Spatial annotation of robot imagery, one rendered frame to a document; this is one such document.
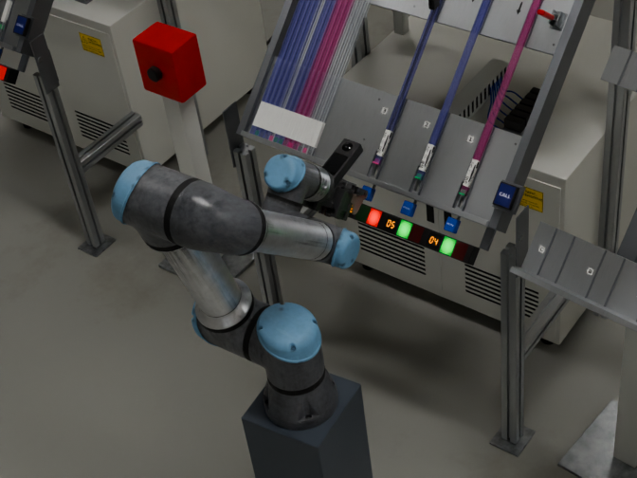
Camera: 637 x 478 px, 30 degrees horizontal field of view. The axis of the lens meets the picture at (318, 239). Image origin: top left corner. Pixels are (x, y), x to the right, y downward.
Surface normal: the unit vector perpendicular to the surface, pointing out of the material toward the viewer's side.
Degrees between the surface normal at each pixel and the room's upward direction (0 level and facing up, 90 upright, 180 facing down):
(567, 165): 0
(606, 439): 0
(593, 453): 0
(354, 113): 43
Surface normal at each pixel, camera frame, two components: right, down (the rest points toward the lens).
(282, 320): 0.00, -0.69
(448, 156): -0.48, -0.14
